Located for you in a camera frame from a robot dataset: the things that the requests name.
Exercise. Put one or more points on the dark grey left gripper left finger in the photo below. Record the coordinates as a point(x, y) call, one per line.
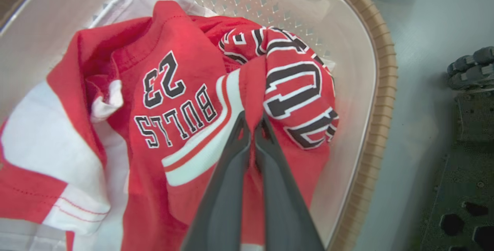
point(227, 189)

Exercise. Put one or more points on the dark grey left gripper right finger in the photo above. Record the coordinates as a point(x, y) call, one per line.
point(281, 197)

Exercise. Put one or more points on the red Bulls jersey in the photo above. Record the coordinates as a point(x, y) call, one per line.
point(173, 50)

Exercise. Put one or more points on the grey robot base wheels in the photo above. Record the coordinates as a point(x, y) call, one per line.
point(471, 69)

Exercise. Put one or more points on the cream laundry basket brown rim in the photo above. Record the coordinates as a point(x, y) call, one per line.
point(347, 89)

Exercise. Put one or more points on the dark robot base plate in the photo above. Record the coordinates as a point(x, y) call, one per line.
point(463, 166)

